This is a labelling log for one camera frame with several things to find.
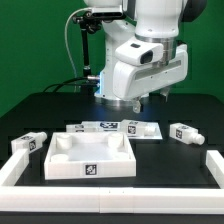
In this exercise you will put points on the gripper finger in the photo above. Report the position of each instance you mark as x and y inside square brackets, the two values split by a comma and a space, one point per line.
[136, 105]
[165, 91]

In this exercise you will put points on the black camera stand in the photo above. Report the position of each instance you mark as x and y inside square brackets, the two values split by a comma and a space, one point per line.
[88, 26]

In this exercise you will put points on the white square table top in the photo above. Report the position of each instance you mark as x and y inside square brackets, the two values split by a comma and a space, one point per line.
[89, 155]

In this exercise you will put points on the white tag base sheet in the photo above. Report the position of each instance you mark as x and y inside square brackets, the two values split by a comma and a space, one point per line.
[115, 126]

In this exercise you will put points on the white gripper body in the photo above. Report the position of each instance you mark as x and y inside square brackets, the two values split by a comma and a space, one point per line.
[130, 82]

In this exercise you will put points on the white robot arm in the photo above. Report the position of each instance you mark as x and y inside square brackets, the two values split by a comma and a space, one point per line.
[142, 54]

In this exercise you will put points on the white U-shaped fence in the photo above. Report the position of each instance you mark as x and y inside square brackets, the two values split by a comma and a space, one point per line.
[100, 199]

